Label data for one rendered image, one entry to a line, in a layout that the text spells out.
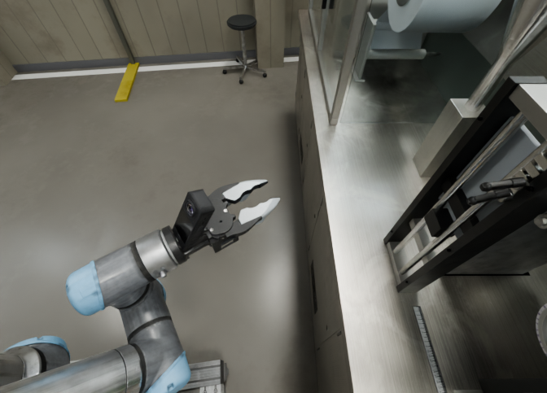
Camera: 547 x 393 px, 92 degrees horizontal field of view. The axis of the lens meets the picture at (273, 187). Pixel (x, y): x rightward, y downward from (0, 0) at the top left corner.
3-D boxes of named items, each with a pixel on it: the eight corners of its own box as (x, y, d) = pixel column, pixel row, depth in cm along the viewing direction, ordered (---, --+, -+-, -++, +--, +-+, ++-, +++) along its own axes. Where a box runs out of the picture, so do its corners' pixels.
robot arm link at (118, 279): (88, 283, 47) (56, 267, 40) (149, 251, 51) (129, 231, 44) (97, 325, 43) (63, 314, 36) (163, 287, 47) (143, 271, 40)
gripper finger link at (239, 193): (257, 183, 58) (223, 207, 54) (258, 168, 53) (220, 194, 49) (266, 193, 57) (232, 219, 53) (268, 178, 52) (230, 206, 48)
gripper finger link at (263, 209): (277, 207, 55) (234, 222, 53) (279, 194, 50) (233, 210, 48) (282, 220, 54) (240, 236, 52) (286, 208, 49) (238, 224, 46)
